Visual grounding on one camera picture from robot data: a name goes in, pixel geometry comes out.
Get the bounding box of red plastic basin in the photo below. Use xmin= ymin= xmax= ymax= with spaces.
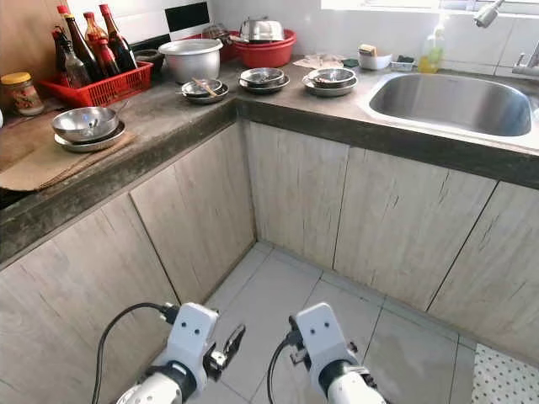
xmin=223 ymin=29 xmax=297 ymax=69

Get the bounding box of brown cardboard wall sheet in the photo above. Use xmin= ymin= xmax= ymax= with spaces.
xmin=0 ymin=0 xmax=64 ymax=81

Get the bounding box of yellow lid glass jar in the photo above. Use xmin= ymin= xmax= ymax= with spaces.
xmin=2 ymin=72 xmax=45 ymax=116

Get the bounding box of stainless steel sink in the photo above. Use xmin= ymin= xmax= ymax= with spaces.
xmin=358 ymin=72 xmax=539 ymax=154

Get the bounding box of tall dark sauce bottle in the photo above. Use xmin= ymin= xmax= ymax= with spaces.
xmin=56 ymin=4 xmax=104 ymax=82

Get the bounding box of dark red-neck sauce bottle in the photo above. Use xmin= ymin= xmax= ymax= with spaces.
xmin=98 ymin=3 xmax=138 ymax=73

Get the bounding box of chrome faucet spray head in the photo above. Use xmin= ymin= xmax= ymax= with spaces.
xmin=474 ymin=0 xmax=506 ymax=29

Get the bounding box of bright window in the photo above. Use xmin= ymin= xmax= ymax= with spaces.
xmin=320 ymin=0 xmax=539 ymax=16

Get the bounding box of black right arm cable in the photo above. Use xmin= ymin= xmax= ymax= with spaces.
xmin=268 ymin=337 xmax=297 ymax=404

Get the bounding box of yellow dish soap bottle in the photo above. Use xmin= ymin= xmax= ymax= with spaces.
xmin=419 ymin=24 xmax=446 ymax=74

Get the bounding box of red plastic basket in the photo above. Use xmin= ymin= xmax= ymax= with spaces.
xmin=38 ymin=61 xmax=154 ymax=108

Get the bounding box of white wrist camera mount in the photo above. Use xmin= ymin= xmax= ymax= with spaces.
xmin=167 ymin=303 xmax=220 ymax=377
xmin=295 ymin=303 xmax=356 ymax=371

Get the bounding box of amber sauce bottle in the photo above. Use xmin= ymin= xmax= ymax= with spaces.
xmin=83 ymin=11 xmax=117 ymax=75

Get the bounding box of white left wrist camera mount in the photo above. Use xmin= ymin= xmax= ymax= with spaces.
xmin=167 ymin=303 xmax=220 ymax=377

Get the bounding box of brown cardboard mat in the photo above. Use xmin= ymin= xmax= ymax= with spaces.
xmin=0 ymin=126 xmax=137 ymax=193

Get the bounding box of small red cap bottle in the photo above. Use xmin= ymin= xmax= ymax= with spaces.
xmin=91 ymin=35 xmax=119 ymax=77

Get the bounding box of straight chrome faucet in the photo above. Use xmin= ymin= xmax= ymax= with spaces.
xmin=512 ymin=42 xmax=539 ymax=81

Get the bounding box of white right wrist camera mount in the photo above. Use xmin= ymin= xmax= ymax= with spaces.
xmin=295 ymin=303 xmax=356 ymax=371

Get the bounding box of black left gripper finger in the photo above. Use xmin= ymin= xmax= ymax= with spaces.
xmin=219 ymin=324 xmax=247 ymax=363

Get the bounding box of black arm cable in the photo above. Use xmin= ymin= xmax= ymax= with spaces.
xmin=268 ymin=337 xmax=297 ymax=404
xmin=93 ymin=303 xmax=179 ymax=404

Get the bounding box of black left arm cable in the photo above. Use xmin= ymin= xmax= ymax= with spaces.
xmin=93 ymin=303 xmax=179 ymax=404

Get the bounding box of white dotted floor mat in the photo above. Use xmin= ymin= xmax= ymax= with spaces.
xmin=470 ymin=343 xmax=539 ymax=404

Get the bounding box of small white bowl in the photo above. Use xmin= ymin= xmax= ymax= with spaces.
xmin=357 ymin=50 xmax=392 ymax=71

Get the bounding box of aluminium pot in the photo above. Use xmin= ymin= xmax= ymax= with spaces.
xmin=158 ymin=39 xmax=224 ymax=83

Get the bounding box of white dish cloth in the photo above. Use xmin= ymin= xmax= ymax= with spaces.
xmin=293 ymin=54 xmax=346 ymax=71

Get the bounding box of small clear bottle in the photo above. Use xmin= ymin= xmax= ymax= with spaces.
xmin=52 ymin=27 xmax=92 ymax=89

